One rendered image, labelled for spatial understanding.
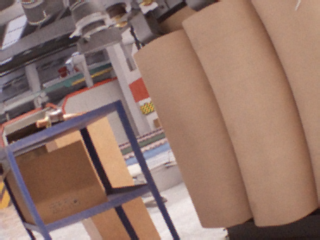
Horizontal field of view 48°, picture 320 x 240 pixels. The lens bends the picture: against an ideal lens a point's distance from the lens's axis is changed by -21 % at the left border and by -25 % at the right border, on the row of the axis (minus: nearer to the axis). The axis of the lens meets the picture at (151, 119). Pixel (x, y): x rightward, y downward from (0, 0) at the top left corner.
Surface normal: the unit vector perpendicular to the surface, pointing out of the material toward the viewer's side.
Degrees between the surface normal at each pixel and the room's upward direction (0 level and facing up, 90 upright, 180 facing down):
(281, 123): 90
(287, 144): 90
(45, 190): 90
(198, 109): 90
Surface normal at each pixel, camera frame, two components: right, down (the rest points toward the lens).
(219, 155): -0.22, 0.08
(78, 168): 0.50, -0.21
